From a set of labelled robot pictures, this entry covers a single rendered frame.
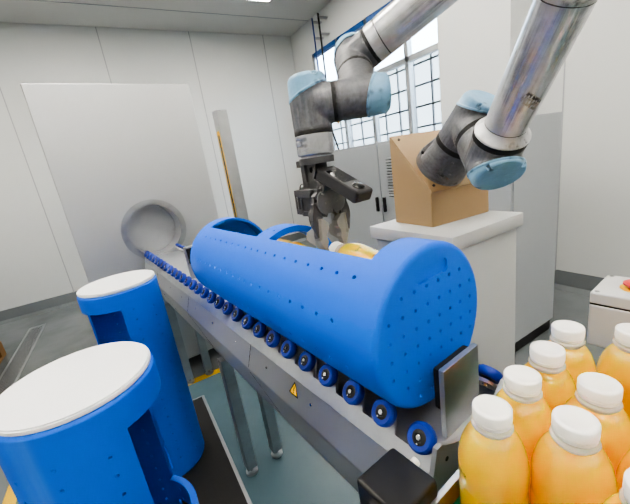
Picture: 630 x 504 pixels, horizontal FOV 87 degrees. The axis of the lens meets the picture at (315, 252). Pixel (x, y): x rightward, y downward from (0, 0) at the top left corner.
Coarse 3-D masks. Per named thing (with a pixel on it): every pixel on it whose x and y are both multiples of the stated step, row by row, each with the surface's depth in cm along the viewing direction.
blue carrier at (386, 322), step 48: (240, 240) 90; (432, 240) 54; (240, 288) 84; (288, 288) 66; (336, 288) 55; (384, 288) 48; (432, 288) 54; (288, 336) 72; (336, 336) 54; (384, 336) 48; (432, 336) 56; (384, 384) 50; (432, 384) 58
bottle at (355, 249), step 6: (342, 246) 68; (348, 246) 66; (354, 246) 65; (360, 246) 65; (366, 246) 65; (342, 252) 66; (348, 252) 65; (354, 252) 64; (360, 252) 63; (366, 252) 63; (372, 252) 62
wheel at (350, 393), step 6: (348, 384) 63; (354, 384) 62; (360, 384) 61; (342, 390) 63; (348, 390) 62; (354, 390) 61; (360, 390) 61; (348, 396) 62; (354, 396) 61; (360, 396) 60; (348, 402) 61; (354, 402) 60; (360, 402) 61
